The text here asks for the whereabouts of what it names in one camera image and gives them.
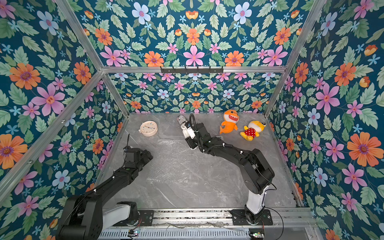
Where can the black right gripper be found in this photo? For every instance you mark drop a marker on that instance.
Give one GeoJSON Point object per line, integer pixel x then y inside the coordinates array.
{"type": "Point", "coordinates": [192, 141]}

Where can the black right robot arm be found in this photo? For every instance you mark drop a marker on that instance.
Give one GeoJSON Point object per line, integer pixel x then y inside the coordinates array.
{"type": "Point", "coordinates": [256, 172]}

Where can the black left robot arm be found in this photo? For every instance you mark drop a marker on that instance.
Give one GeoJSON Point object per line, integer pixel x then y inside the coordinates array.
{"type": "Point", "coordinates": [82, 217]}

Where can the orange shark plush toy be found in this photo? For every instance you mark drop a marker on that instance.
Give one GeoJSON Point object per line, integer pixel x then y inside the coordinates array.
{"type": "Point", "coordinates": [231, 118]}

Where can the yellow plush toy red shorts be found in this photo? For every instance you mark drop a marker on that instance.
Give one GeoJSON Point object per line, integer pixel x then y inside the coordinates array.
{"type": "Point", "coordinates": [253, 130]}

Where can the pink round alarm clock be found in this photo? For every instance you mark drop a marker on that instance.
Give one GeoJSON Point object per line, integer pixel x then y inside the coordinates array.
{"type": "Point", "coordinates": [148, 128]}

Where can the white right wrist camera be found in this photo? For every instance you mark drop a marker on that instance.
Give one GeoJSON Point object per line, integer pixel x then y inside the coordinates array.
{"type": "Point", "coordinates": [188, 132]}

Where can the black hook rail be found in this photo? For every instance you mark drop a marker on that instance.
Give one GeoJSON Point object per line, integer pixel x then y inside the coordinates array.
{"type": "Point", "coordinates": [192, 70]}

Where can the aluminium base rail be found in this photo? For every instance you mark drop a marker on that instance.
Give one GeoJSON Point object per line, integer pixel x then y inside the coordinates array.
{"type": "Point", "coordinates": [218, 224]}

